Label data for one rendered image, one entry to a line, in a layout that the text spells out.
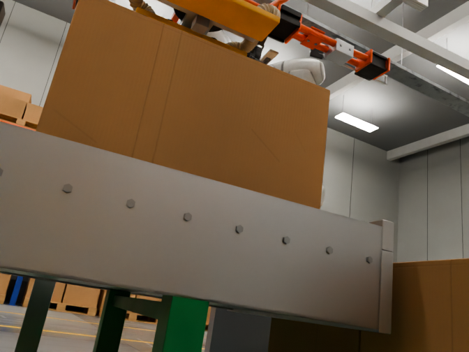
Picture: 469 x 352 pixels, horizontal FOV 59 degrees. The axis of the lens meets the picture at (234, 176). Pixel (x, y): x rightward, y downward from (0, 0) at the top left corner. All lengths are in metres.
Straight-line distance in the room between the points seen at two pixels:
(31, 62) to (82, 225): 9.88
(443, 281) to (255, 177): 0.41
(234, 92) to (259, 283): 0.43
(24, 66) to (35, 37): 0.77
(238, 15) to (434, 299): 0.80
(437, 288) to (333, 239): 0.21
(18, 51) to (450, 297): 10.18
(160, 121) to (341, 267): 0.44
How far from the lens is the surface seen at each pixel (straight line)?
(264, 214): 0.72
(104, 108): 0.83
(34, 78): 10.31
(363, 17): 4.24
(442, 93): 8.33
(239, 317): 1.80
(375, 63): 1.49
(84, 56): 0.87
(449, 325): 0.85
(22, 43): 10.65
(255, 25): 1.17
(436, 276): 0.87
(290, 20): 1.32
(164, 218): 0.65
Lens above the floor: 0.39
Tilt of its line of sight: 18 degrees up
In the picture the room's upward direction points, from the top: 9 degrees clockwise
